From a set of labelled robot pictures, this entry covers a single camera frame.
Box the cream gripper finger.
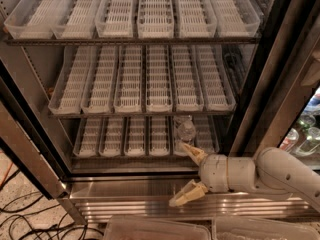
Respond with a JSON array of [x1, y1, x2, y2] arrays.
[[180, 142, 208, 166], [169, 180, 208, 207]]

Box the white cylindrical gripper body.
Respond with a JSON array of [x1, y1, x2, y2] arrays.
[[199, 155, 256, 193]]

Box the clear plastic water bottle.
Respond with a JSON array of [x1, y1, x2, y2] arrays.
[[175, 120, 196, 152]]

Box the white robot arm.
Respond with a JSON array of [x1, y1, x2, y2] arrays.
[[169, 142, 320, 211]]

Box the bottom shelf tray six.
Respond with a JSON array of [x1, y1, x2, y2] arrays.
[[193, 115, 219, 154]]

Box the shelf tray six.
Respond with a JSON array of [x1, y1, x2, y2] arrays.
[[210, 0, 260, 37], [195, 45, 236, 112], [193, 115, 219, 154]]

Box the bottom shelf tray five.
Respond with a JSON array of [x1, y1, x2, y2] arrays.
[[173, 116, 196, 156]]

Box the shelf tray five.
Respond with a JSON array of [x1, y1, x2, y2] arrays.
[[173, 116, 196, 156], [174, 0, 217, 38], [171, 45, 204, 112]]

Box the bottom shelf tray four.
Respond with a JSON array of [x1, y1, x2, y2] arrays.
[[149, 116, 170, 156]]

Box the shelf tray four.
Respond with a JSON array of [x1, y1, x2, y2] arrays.
[[146, 46, 173, 112], [149, 116, 170, 156], [137, 0, 174, 38]]

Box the middle shelf tray five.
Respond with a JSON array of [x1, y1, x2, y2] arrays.
[[171, 45, 204, 112]]

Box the middle shelf tray six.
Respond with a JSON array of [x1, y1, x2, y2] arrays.
[[195, 45, 236, 112]]

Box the middle shelf tray four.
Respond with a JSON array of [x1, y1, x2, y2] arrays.
[[146, 46, 173, 112]]

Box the bottom shelf tray three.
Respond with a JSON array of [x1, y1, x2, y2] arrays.
[[124, 117, 145, 157]]

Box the shelf tray three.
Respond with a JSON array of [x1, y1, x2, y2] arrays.
[[113, 46, 142, 113], [124, 117, 145, 157], [95, 0, 137, 38]]

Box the red label bottle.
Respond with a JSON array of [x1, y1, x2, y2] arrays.
[[280, 128, 299, 152]]

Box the bottom shelf tray two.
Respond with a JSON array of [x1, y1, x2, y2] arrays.
[[99, 118, 123, 157]]

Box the shelf tray two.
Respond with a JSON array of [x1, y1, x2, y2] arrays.
[[81, 46, 118, 114], [51, 0, 101, 39], [99, 118, 123, 157]]

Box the glass fridge door right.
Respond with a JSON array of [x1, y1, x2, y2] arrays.
[[224, 0, 320, 157]]

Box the middle shelf tray three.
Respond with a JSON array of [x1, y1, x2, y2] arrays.
[[113, 46, 142, 113]]

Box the green clear bottle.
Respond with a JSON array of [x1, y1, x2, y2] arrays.
[[294, 115, 320, 156]]

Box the bottom shelf tray one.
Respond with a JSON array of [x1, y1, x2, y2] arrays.
[[73, 118, 102, 158]]

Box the shelf tray one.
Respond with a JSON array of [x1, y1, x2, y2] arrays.
[[4, 0, 61, 39], [73, 118, 102, 158], [49, 46, 95, 115]]

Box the middle shelf tray two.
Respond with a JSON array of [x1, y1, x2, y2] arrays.
[[81, 46, 118, 114]]

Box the stainless steel fridge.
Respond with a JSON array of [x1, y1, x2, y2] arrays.
[[0, 0, 319, 224]]

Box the top shelf tray five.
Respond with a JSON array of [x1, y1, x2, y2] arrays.
[[174, 0, 217, 38]]

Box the top shelf tray four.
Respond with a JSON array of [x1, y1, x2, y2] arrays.
[[137, 0, 174, 38]]

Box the middle shelf tray one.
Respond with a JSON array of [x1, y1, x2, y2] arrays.
[[49, 46, 95, 115]]

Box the top shelf tray six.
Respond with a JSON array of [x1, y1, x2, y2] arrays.
[[210, 0, 260, 37]]

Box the top shelf tray three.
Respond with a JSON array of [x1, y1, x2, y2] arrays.
[[95, 0, 137, 38]]

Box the top shelf tray two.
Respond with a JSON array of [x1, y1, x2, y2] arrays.
[[51, 0, 101, 39]]

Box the top shelf tray one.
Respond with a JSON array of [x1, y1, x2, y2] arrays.
[[4, 0, 61, 39]]

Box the clear plastic bin right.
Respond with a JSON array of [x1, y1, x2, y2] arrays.
[[212, 216, 320, 240]]

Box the clear plastic bin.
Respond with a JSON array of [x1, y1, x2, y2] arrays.
[[102, 215, 212, 240], [212, 216, 320, 240]]

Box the clear plastic bin left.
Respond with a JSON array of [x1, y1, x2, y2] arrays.
[[102, 215, 212, 240]]

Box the black floor cables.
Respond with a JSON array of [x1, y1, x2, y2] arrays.
[[0, 168, 105, 240]]

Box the orange floor cable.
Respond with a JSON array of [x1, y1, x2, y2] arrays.
[[0, 162, 14, 188]]

